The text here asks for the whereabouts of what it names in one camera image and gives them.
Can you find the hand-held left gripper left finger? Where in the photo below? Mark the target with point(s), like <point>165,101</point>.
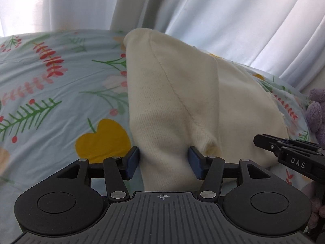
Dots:
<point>132,162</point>

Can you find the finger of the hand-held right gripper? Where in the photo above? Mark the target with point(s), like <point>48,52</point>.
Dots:
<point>281,143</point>

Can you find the floral bed sheet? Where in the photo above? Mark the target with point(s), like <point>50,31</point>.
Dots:
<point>50,94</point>

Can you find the purple plush toy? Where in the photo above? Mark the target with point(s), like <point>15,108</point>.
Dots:
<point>316,109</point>

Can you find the grey curtain panel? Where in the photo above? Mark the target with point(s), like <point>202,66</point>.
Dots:
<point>139,5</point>

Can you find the cream knit sweater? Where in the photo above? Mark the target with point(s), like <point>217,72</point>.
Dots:
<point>177,106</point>

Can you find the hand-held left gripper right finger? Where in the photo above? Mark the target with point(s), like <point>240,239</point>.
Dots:
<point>195,161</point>

